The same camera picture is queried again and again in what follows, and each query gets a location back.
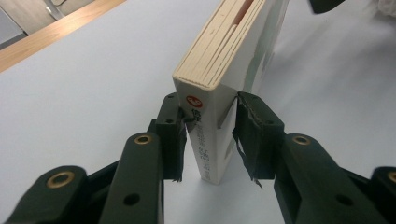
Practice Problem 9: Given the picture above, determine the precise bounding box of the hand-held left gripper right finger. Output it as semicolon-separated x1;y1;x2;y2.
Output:
232;91;286;189

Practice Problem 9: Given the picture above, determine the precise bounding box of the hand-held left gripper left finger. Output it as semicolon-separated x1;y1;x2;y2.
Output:
148;92;188;182

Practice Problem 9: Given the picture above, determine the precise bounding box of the white children's picture book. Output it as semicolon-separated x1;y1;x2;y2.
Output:
172;0;290;185

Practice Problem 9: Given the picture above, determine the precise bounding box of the light grey table mat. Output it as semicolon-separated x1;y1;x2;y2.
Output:
0;0;396;224

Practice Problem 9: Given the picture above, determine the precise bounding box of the wooden table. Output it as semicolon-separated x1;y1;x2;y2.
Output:
0;0;127;74

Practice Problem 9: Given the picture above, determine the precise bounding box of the white metal stand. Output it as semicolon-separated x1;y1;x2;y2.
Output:
43;0;68;21

